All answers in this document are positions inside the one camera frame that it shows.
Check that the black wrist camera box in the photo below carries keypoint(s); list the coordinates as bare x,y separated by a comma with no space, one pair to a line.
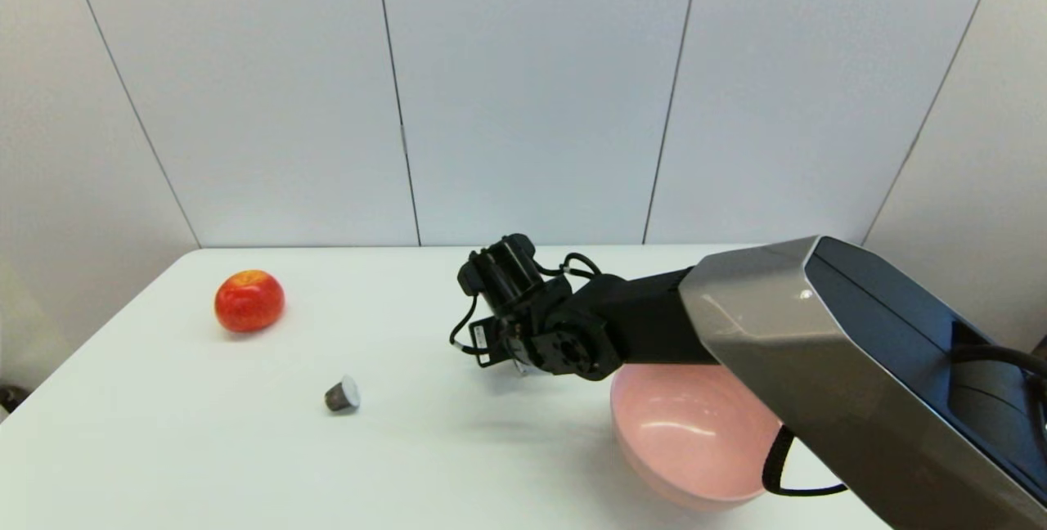
503,270

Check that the dark object beside table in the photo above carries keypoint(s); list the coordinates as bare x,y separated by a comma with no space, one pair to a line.
10,397

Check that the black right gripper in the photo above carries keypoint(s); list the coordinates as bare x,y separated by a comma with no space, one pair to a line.
501,339

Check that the red apple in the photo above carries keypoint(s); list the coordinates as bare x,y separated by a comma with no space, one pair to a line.
249,301

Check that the dark coffee capsule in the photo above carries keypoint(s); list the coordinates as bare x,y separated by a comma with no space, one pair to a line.
338,397

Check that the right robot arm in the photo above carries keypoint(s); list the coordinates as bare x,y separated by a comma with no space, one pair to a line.
810,334

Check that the pink bowl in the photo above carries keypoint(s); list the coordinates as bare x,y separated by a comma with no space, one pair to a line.
687,448

